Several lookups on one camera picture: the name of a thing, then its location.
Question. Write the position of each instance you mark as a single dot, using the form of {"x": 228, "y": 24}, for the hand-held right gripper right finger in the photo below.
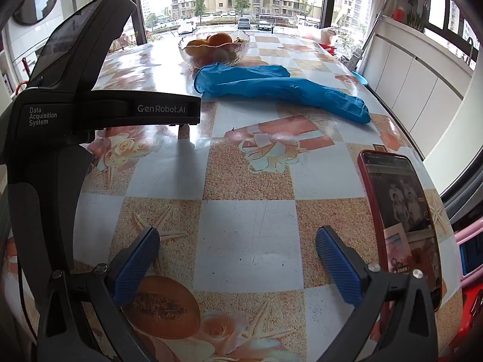
{"x": 339, "y": 269}

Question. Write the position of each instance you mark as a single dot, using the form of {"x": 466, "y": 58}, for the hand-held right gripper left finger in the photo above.
{"x": 136, "y": 267}

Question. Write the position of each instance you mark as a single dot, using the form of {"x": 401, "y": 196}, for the clear glass bowl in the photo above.
{"x": 243, "y": 51}

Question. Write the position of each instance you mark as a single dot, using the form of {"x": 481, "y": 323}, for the smartphone in red case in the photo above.
{"x": 396, "y": 196}

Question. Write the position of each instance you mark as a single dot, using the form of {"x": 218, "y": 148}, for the printed checkered tablecloth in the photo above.
{"x": 241, "y": 233}

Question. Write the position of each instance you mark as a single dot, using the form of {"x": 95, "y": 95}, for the white front-load washing machine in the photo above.
{"x": 36, "y": 3}

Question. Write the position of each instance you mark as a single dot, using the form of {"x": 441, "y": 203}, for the pink plastic object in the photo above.
{"x": 462, "y": 239}

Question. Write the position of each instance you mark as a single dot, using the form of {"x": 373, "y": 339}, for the red plastic stool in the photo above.
{"x": 473, "y": 305}

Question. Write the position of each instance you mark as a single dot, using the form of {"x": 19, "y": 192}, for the white parked car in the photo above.
{"x": 186, "y": 27}

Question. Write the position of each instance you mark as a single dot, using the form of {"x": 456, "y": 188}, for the blue rubber glove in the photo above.
{"x": 302, "y": 94}
{"x": 256, "y": 71}

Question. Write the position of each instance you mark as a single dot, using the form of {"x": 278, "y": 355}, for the blue plastic basin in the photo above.
{"x": 358, "y": 78}

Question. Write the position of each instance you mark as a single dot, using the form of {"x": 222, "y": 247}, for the white counter cabinet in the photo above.
{"x": 407, "y": 79}

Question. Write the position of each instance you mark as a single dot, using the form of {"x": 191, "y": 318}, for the brown wrinkled fruit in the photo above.
{"x": 239, "y": 39}

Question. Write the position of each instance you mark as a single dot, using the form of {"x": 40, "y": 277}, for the grey plastic basket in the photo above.
{"x": 353, "y": 60}

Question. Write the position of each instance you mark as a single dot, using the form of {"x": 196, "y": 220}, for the grey parked van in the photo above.
{"x": 244, "y": 22}

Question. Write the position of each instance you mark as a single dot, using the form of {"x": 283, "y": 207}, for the red plastic basin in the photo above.
{"x": 328, "y": 48}

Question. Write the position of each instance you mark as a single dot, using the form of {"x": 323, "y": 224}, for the dark parked car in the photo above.
{"x": 265, "y": 25}

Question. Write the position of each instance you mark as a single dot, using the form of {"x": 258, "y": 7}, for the pink plastic bowl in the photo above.
{"x": 327, "y": 36}

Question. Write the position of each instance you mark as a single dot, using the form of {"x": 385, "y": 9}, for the metal faucet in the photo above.
{"x": 469, "y": 47}

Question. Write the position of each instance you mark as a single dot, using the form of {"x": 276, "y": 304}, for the green potted plant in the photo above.
{"x": 415, "y": 20}

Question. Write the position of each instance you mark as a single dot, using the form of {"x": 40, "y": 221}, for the red flower pot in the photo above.
{"x": 398, "y": 14}

